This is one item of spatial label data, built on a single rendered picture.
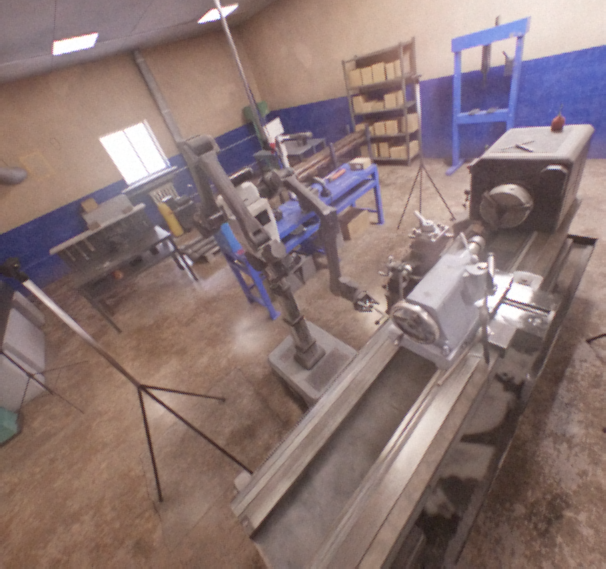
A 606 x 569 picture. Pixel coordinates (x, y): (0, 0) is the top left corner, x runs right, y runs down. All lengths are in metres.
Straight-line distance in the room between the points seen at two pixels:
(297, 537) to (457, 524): 0.70
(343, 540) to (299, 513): 0.24
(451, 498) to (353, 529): 0.61
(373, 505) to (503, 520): 1.02
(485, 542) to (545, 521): 0.32
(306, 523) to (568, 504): 1.40
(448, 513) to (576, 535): 0.71
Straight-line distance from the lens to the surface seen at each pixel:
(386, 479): 1.36
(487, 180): 2.31
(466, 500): 1.80
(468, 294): 1.58
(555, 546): 2.26
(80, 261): 4.77
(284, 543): 1.52
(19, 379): 4.55
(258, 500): 1.47
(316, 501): 1.51
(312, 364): 2.31
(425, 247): 1.84
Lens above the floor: 2.14
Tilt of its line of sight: 33 degrees down
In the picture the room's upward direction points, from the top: 20 degrees counter-clockwise
